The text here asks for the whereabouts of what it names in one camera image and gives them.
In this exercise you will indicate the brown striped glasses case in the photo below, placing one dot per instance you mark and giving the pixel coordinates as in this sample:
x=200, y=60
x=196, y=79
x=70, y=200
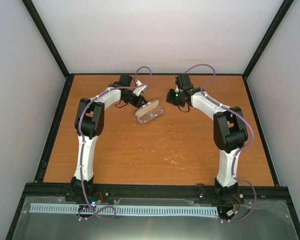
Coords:
x=150, y=105

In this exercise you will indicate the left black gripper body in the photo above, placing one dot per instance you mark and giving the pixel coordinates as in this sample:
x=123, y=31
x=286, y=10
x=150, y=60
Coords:
x=134, y=103

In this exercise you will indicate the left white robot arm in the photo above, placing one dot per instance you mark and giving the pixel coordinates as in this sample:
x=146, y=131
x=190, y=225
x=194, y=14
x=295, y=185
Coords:
x=90, y=120

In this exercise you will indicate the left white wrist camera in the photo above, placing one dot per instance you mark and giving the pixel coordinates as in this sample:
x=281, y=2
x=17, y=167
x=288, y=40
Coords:
x=139, y=87

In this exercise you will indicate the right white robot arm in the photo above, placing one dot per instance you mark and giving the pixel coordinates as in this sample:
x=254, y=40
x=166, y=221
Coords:
x=229, y=131

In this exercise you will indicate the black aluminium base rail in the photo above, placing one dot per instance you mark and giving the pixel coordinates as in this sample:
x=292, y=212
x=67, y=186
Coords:
x=111, y=192

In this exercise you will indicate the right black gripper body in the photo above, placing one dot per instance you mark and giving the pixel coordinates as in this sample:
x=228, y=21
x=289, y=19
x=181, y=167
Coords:
x=175, y=99

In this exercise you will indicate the light blue slotted cable duct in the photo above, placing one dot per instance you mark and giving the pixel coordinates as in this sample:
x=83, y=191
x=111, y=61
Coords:
x=127, y=210

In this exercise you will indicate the orange tinted sunglasses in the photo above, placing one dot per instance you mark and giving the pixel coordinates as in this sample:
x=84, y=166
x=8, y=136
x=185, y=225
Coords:
x=150, y=115

